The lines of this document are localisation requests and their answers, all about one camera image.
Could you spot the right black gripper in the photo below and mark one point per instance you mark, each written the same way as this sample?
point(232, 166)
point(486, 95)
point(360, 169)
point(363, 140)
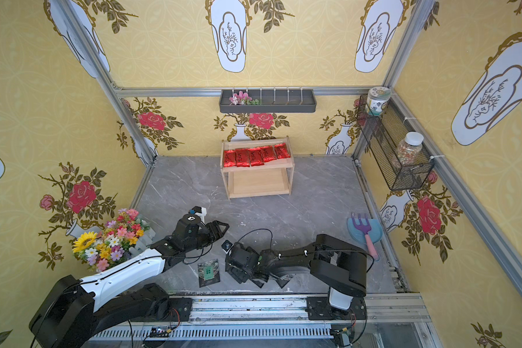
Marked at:
point(235, 264)

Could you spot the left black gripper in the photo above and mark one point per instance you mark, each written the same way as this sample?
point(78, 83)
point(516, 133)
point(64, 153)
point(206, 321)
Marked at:
point(211, 230)

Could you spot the green tea bag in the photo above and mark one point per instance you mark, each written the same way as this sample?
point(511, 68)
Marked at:
point(260, 282)
point(208, 273)
point(283, 280)

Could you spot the red tea bag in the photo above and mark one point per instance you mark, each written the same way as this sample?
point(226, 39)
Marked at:
point(268, 154)
point(281, 151)
point(229, 159)
point(255, 157)
point(242, 158)

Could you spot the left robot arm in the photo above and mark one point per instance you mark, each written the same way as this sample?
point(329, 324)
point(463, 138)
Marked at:
point(77, 309)

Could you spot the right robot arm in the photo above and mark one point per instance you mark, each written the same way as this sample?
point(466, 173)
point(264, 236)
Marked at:
point(340, 265)

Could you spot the wooden two-tier shelf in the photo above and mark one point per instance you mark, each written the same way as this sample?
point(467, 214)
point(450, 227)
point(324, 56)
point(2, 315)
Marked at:
point(273, 178)

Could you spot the left small circuit board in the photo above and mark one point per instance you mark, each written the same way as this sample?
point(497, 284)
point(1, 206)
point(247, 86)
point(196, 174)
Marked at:
point(160, 332)

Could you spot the small circuit board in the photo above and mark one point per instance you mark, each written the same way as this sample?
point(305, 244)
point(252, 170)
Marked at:
point(160, 332)
point(342, 337)

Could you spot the colourful flower bouquet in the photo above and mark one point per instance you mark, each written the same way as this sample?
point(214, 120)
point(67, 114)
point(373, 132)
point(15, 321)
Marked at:
point(123, 238)

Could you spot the right small circuit board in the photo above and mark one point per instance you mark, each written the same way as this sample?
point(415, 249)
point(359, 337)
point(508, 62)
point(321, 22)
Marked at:
point(342, 337)

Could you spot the purple pink garden fork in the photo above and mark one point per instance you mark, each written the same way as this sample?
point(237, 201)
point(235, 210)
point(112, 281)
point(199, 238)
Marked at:
point(367, 237)

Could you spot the small pink flowers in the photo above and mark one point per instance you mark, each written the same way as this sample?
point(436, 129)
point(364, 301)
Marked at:
point(243, 98)

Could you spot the clear jar white lid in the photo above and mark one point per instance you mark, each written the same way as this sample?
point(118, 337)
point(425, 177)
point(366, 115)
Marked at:
point(408, 150)

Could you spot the white patterned jar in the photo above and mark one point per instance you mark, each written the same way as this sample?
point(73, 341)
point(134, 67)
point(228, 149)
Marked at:
point(377, 100)

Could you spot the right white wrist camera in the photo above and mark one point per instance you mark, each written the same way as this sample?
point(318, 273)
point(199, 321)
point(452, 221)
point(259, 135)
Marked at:
point(227, 246)

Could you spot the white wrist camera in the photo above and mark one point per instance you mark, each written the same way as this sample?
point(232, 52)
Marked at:
point(227, 246)
point(199, 211)

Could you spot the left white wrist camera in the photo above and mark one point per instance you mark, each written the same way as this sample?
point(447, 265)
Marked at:
point(199, 211)

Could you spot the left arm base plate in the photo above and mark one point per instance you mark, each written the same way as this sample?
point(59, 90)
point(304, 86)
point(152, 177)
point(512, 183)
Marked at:
point(174, 309)

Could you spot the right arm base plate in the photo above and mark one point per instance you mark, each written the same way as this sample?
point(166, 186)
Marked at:
point(318, 308)

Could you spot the grey wall tray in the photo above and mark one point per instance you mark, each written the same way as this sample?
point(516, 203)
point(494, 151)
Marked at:
point(272, 100)

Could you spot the black wire wall basket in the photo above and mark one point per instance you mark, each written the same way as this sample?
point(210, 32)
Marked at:
point(382, 135)

